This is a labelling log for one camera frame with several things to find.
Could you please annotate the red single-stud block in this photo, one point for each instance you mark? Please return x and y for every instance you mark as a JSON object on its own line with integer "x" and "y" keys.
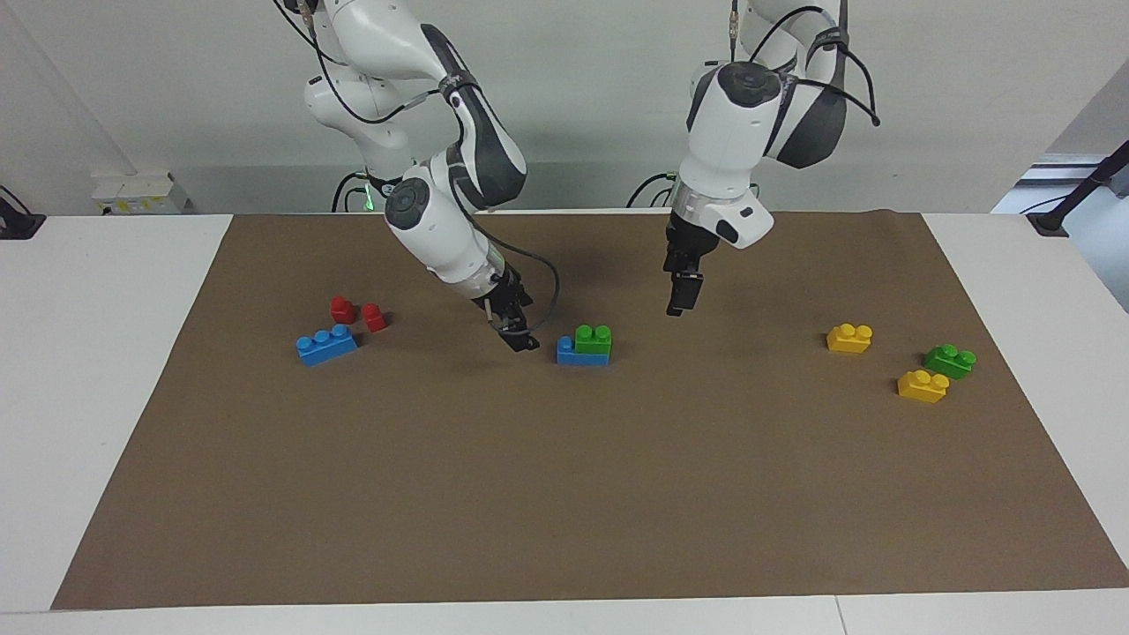
{"x": 375, "y": 317}
{"x": 342, "y": 309}

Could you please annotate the black table clamp stand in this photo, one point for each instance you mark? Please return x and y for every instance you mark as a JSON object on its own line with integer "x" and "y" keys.
{"x": 1072, "y": 198}

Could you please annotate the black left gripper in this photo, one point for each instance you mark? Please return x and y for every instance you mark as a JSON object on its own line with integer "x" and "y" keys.
{"x": 688, "y": 251}

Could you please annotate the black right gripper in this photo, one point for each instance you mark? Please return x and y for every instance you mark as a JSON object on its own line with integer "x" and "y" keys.
{"x": 504, "y": 300}

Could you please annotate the white wall socket box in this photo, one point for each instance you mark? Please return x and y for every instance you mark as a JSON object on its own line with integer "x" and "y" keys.
{"x": 141, "y": 194}

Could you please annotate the brown table mat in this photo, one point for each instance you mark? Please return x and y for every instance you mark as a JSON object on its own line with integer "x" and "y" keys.
{"x": 564, "y": 494}

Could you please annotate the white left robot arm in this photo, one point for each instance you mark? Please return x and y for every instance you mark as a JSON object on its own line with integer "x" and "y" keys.
{"x": 750, "y": 106}

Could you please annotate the yellow two-stud block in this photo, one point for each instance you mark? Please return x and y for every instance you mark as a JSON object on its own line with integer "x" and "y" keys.
{"x": 923, "y": 386}
{"x": 849, "y": 339}

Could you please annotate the blue three-stud block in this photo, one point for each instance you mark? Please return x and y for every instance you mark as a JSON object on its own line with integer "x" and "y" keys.
{"x": 573, "y": 353}
{"x": 326, "y": 345}

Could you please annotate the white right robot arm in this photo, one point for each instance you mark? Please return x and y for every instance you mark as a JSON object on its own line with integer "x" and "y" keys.
{"x": 441, "y": 220}

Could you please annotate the black table clamp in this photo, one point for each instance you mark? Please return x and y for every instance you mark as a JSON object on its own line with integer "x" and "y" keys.
{"x": 18, "y": 220}

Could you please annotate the green two-stud block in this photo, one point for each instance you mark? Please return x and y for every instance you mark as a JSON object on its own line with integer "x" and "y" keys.
{"x": 950, "y": 361}
{"x": 594, "y": 339}

